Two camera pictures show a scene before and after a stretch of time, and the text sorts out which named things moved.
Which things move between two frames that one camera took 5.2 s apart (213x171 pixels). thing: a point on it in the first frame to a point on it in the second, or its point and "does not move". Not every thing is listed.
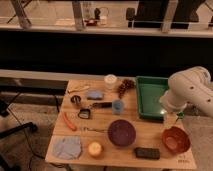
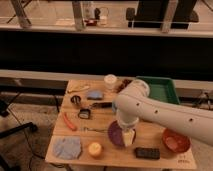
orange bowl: [176, 139] does not move
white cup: [110, 80] does not move
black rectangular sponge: [147, 153] does not move
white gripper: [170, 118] to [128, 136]
